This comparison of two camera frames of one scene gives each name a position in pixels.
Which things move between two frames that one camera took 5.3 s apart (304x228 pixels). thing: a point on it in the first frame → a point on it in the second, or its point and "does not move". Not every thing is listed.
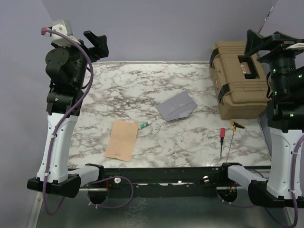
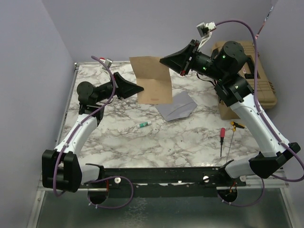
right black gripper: x=256 y=41 → x=179 y=61
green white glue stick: x=145 y=125 does not move
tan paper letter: x=121 y=140 → x=154 y=76
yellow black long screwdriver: x=234 y=124 does not move
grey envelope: x=178 y=106 does not move
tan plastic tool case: x=241 y=80 does not move
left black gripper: x=99 y=49 → x=124 y=88
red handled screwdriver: x=222 y=136 does not move
